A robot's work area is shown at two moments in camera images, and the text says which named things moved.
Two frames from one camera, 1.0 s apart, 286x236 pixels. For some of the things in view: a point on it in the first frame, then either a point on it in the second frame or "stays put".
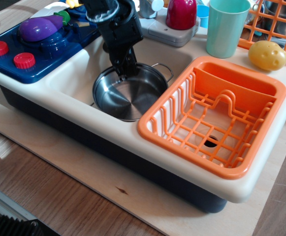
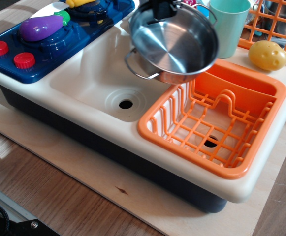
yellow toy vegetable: x=73 y=4 stays put
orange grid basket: x=275 y=20 stays put
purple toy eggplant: x=39 y=29 stays put
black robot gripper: x=120 y=30 to x=161 y=8
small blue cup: x=203 y=12 stays put
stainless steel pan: x=134 y=96 to x=173 y=47
